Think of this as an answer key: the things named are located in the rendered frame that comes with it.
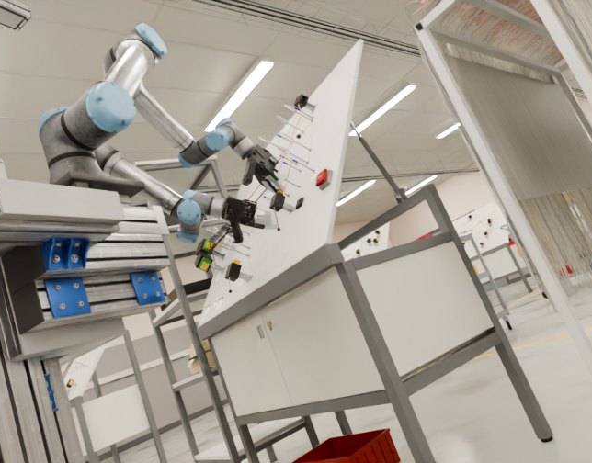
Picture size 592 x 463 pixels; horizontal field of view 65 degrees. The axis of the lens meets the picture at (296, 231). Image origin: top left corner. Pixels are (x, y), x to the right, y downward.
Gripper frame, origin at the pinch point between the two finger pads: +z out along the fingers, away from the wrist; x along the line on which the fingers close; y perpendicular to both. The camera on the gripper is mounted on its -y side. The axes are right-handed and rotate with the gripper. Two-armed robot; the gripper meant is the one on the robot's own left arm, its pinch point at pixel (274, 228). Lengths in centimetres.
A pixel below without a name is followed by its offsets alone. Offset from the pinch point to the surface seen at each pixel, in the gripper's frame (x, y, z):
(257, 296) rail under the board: -3.5, -27.2, 0.7
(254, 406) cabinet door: 8, -85, 12
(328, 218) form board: -24.1, 15.1, 15.8
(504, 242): 571, -91, 375
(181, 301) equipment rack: 51, -66, -36
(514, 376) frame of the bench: -22, -23, 96
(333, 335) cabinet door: -30.8, -21.4, 27.8
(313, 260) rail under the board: -29.1, 1.7, 14.6
